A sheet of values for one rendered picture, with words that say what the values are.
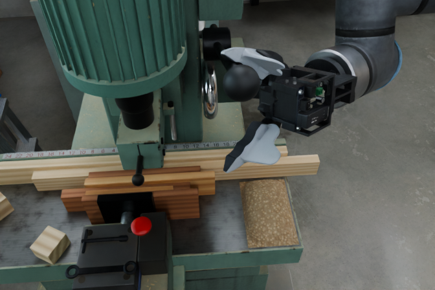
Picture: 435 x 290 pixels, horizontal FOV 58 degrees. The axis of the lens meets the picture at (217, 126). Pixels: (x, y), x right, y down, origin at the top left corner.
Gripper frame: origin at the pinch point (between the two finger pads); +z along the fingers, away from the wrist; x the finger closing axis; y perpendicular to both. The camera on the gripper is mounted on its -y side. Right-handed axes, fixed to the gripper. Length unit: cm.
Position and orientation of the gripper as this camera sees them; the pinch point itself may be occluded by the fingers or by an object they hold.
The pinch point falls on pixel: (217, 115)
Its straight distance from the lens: 46.8
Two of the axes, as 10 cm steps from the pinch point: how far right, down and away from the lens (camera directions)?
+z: -7.2, 3.0, -6.3
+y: 6.9, 2.8, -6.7
